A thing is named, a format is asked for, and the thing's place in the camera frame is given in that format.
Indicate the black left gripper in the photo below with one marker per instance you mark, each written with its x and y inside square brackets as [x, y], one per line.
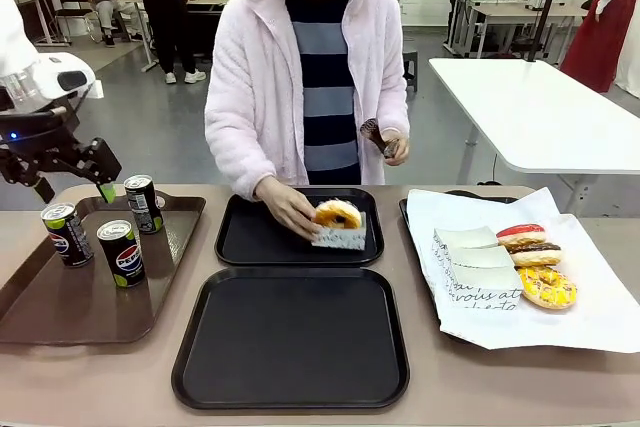
[35, 134]

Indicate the black Pepsi can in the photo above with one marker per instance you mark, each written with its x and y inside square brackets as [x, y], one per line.
[67, 239]
[121, 257]
[144, 207]

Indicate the orange glazed donut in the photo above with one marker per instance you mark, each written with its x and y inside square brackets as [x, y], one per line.
[327, 212]

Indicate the brown metal tongs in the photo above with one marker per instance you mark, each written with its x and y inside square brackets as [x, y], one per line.
[375, 134]

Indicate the red frosted donut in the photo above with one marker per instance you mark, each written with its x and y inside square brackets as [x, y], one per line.
[522, 233]

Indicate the chocolate frosted donut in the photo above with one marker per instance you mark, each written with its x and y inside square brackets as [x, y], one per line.
[537, 254]

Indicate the yellow frosted donut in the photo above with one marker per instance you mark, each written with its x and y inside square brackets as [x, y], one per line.
[560, 294]

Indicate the person's right forearm pink sleeve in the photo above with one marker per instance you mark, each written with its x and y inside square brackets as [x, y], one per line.
[240, 167]

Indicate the person's left forearm pink sleeve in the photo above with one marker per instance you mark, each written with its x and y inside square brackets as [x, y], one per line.
[397, 112]

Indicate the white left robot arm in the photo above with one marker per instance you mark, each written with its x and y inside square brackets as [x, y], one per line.
[15, 37]

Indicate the person's right hand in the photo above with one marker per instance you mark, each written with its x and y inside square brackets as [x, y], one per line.
[285, 207]

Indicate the person's left hand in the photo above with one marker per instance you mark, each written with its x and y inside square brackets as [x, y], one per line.
[400, 149]

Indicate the brown plastic tray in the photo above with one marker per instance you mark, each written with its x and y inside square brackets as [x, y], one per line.
[75, 307]

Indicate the black office chair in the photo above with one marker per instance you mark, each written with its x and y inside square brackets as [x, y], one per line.
[70, 2]

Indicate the standing person in black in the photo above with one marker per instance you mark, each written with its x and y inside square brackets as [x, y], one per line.
[165, 7]

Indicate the small black tray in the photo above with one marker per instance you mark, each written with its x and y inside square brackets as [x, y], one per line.
[260, 247]

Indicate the person in pink fleece jacket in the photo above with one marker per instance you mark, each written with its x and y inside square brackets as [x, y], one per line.
[260, 72]

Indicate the large black tray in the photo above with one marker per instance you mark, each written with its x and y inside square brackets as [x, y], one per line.
[290, 337]

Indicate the black tray under paper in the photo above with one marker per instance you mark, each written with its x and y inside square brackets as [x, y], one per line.
[404, 219]

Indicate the black stool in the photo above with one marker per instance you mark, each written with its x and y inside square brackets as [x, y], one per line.
[411, 64]

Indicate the grey workbench desk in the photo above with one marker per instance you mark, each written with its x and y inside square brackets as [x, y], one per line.
[520, 14]

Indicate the black pole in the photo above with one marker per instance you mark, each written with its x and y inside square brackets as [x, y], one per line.
[550, 2]

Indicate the white paper sheet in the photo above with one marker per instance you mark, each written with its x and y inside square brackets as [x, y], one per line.
[590, 297]

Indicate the figure in red dress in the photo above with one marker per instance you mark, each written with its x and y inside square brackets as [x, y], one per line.
[600, 32]

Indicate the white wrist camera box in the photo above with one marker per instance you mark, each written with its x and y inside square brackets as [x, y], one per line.
[50, 69]

